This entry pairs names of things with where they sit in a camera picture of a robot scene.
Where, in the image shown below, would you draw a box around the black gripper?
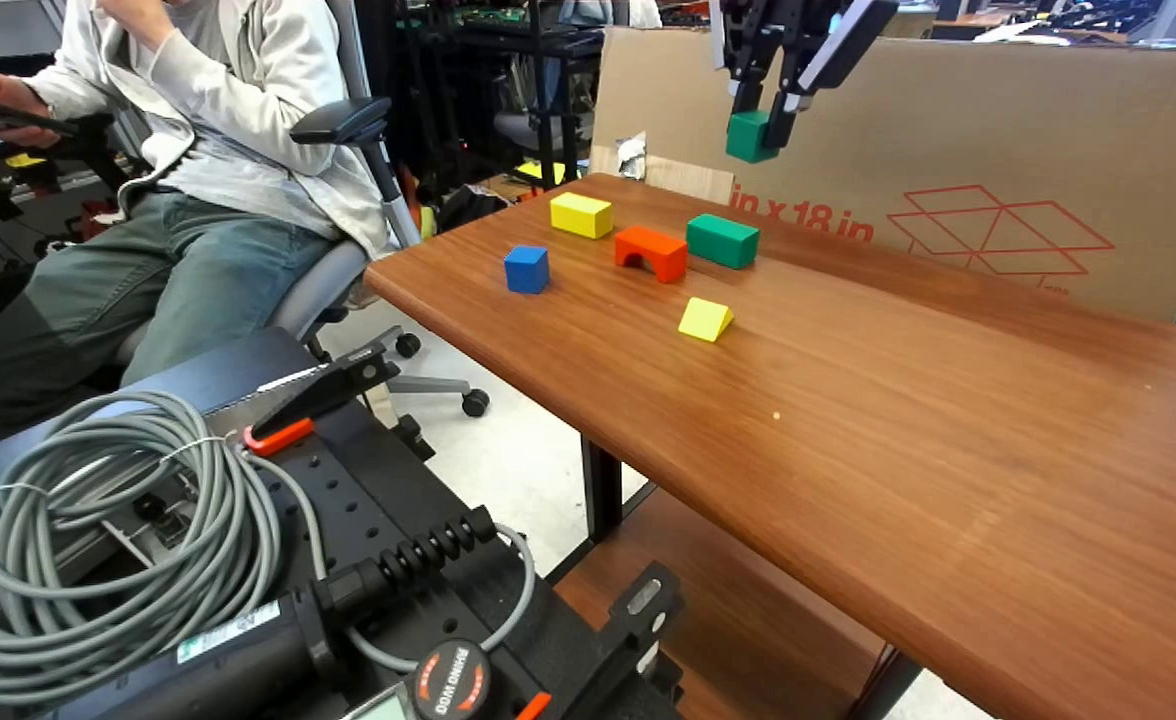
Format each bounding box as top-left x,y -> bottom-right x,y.
717,0 -> 898,154

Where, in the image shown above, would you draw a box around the green square block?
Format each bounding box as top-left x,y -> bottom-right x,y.
723,114 -> 774,165

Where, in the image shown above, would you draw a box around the blue cube block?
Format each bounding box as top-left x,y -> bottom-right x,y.
505,243 -> 552,297

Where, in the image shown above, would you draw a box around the green rectangular block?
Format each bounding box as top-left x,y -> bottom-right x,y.
683,211 -> 761,270

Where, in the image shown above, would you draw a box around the orange arch block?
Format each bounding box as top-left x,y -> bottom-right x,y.
613,225 -> 686,286

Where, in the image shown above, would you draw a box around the yellow rectangular block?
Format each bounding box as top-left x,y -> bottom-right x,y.
548,193 -> 616,241

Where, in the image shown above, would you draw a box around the yellow triangular block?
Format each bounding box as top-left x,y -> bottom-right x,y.
677,297 -> 734,345

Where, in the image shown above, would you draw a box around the cardboard box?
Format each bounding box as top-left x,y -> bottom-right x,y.
591,30 -> 1176,322

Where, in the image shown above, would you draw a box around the grey office chair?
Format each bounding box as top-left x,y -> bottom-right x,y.
121,0 -> 494,425

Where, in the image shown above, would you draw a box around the wooden table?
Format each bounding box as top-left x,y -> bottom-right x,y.
369,199 -> 1176,720

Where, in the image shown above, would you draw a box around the seated person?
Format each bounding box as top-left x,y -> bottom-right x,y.
0,0 -> 395,435

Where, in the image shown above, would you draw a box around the left orange black clamp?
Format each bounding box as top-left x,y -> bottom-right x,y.
206,345 -> 395,460

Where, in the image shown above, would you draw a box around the black emergency stop button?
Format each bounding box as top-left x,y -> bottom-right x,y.
410,641 -> 491,720

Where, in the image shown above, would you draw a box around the black mounting base plate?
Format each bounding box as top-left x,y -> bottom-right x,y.
0,323 -> 686,720

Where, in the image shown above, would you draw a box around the grey coiled cable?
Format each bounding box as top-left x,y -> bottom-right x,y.
0,388 -> 331,712

